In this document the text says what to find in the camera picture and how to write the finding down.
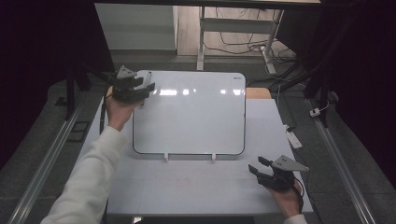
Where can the white whiteboard foot clip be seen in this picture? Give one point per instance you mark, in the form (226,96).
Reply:
(166,156)
(214,156)

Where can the white desk frame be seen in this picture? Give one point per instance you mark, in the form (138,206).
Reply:
(236,25)

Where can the white power strip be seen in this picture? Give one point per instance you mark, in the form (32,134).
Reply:
(293,137)

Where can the black square floor plate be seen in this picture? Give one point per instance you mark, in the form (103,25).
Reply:
(78,131)

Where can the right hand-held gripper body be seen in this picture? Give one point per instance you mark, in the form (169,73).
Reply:
(281,180)

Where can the person's left hand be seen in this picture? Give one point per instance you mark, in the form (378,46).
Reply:
(118,113)

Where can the white whiteboard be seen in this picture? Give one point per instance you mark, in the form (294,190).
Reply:
(193,124)

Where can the person's right hand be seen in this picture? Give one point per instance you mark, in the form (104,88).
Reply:
(289,202)

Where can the dark curtain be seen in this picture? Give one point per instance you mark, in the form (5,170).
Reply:
(364,77)
(34,62)

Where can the aluminium rail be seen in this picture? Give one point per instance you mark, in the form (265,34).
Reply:
(342,168)
(43,165)

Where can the white cabinet panel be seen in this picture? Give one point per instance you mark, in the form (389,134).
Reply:
(137,28)

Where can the small white adapter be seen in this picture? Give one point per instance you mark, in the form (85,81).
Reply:
(314,112)

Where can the black metal stand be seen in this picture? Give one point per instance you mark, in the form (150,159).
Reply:
(70,90)
(322,93)

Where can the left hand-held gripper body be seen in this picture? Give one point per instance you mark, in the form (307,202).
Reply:
(126,90)

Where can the white table cover sheet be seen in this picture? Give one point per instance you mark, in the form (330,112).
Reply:
(205,186)

